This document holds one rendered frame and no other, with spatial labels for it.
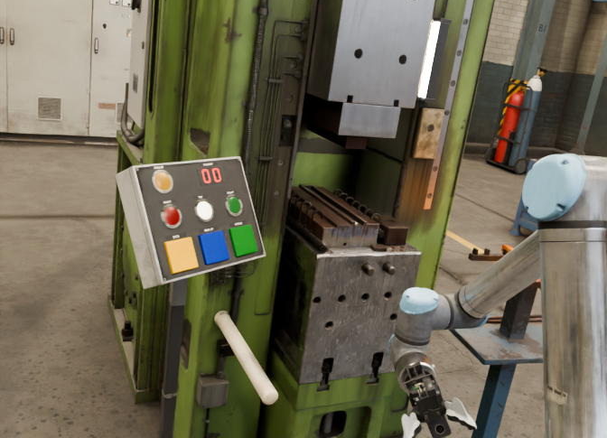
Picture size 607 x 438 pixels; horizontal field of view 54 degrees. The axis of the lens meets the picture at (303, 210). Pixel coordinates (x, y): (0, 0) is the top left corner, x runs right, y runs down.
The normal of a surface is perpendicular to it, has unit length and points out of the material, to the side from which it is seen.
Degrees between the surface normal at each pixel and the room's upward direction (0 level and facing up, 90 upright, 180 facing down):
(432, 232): 90
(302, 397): 90
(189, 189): 60
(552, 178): 83
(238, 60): 90
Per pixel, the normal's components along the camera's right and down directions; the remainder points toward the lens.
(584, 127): -0.90, 0.00
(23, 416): 0.14, -0.95
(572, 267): -0.46, -0.05
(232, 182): 0.72, -0.22
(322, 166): 0.40, 0.32
